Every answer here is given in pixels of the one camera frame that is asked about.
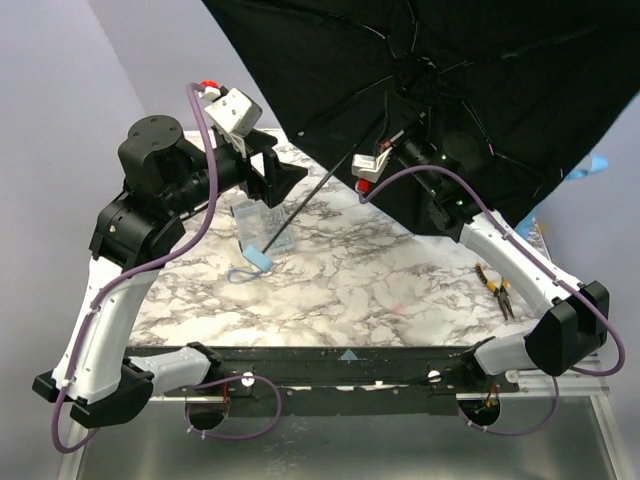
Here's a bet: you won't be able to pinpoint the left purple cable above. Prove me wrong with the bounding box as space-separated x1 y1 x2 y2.
51 82 284 454

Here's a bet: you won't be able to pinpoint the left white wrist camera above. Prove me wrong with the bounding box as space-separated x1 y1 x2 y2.
199 80 263 138

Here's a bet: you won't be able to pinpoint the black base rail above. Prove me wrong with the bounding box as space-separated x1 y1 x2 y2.
152 346 519 417

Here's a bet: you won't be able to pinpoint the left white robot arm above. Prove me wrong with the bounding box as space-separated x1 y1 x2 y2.
32 115 308 429

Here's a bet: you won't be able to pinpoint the clear plastic screw box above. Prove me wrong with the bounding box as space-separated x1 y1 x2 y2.
231 200 294 257

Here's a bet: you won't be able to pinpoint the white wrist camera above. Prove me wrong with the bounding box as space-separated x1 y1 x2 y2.
199 80 263 138
351 148 392 194

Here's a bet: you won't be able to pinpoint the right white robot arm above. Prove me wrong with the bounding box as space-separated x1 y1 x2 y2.
392 134 610 376

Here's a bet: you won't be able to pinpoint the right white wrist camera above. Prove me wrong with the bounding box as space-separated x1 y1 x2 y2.
351 148 392 194

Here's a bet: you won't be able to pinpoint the blue folding umbrella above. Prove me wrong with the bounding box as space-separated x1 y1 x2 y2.
199 0 640 284

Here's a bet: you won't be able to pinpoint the yellow handled pliers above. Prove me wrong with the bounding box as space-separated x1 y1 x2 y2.
474 263 515 321

